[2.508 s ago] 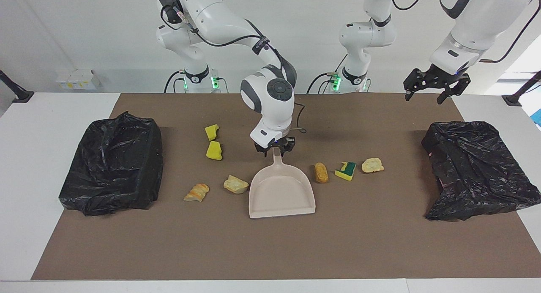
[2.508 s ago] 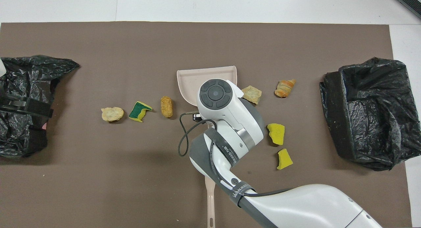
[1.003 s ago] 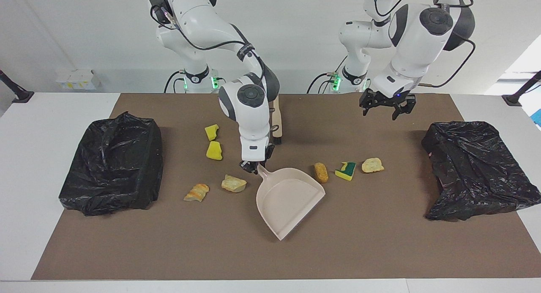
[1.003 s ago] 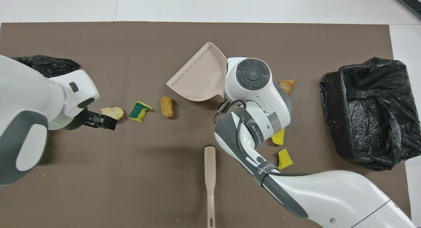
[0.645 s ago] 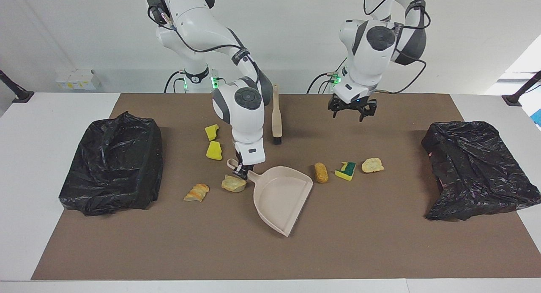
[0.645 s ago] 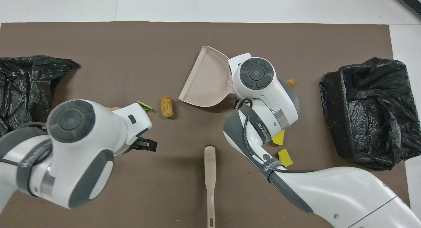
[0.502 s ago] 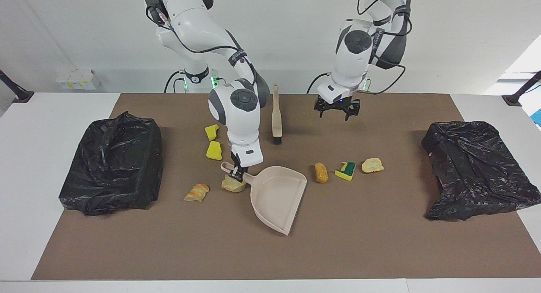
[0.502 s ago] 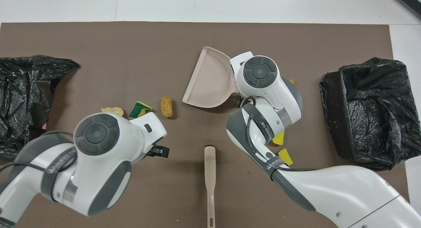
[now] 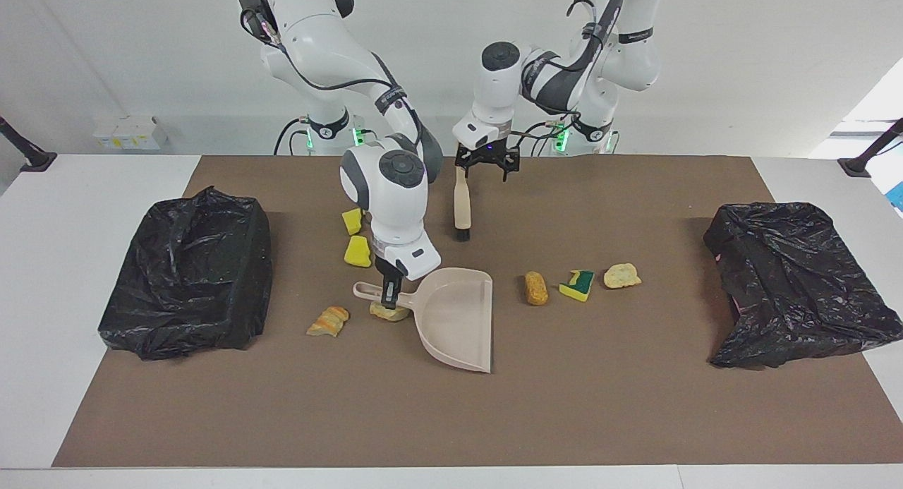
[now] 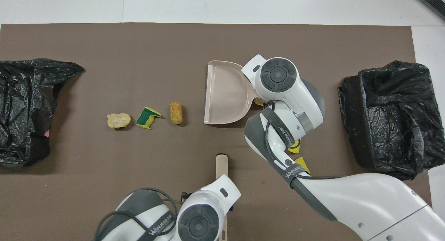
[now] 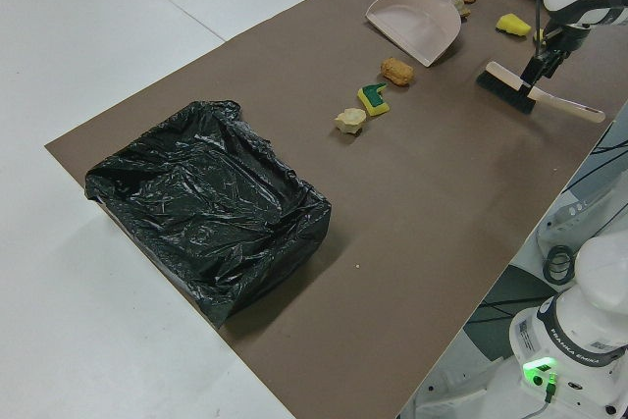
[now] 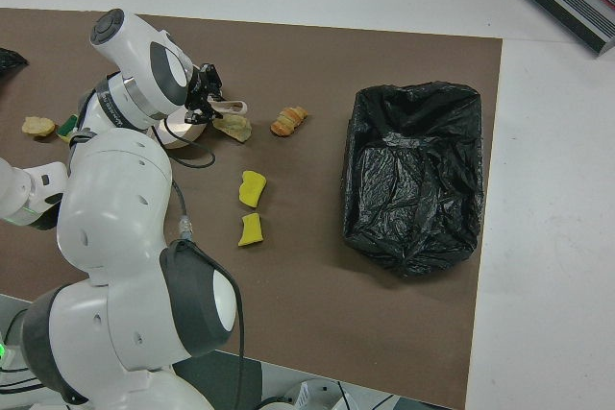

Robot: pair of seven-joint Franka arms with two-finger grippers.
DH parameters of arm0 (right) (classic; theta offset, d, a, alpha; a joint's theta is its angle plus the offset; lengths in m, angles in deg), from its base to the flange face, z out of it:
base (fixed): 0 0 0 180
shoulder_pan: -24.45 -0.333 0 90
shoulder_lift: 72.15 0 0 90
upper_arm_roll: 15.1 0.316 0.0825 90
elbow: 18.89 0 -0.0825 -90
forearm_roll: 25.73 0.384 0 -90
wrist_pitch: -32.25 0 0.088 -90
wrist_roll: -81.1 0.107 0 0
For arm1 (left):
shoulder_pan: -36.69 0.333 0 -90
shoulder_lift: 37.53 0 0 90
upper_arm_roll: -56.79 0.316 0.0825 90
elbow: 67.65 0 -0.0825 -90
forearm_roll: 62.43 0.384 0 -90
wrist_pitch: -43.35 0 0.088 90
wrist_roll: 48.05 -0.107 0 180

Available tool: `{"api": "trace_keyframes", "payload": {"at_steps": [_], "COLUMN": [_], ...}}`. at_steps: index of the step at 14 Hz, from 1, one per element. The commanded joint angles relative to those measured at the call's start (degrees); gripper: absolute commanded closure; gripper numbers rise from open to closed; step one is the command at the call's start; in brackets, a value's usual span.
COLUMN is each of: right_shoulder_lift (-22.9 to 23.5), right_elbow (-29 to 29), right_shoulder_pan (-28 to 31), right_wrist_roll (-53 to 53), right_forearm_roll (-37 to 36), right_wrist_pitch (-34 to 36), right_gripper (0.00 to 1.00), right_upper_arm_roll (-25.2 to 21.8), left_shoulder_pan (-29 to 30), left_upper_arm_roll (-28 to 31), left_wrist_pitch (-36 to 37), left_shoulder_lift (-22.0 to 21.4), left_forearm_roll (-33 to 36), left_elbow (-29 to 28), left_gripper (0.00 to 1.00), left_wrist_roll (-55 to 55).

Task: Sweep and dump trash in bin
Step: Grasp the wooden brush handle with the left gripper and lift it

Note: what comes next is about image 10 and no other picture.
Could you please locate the brown bread roll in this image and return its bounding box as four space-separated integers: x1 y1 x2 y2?
169 102 184 125

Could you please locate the green and yellow sponge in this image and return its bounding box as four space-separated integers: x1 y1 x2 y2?
136 107 162 130

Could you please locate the round bread slice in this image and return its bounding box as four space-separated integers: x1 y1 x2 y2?
106 113 132 129

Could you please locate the beige plastic dustpan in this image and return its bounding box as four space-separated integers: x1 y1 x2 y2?
203 60 258 125

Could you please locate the small yellow sponge piece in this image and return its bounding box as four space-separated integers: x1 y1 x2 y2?
295 157 310 175

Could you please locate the black bag lined bin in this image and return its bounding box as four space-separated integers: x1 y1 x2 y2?
337 60 445 181
0 58 84 167

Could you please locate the brown table mat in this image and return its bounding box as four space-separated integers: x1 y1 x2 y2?
0 23 437 241

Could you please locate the dark grey ribbed object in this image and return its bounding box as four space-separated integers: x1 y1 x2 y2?
413 0 445 21

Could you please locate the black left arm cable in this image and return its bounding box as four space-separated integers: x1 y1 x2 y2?
93 187 178 241

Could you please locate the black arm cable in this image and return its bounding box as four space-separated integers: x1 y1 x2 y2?
264 108 350 181
93 187 178 241

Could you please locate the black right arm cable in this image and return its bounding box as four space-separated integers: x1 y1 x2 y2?
264 108 350 181

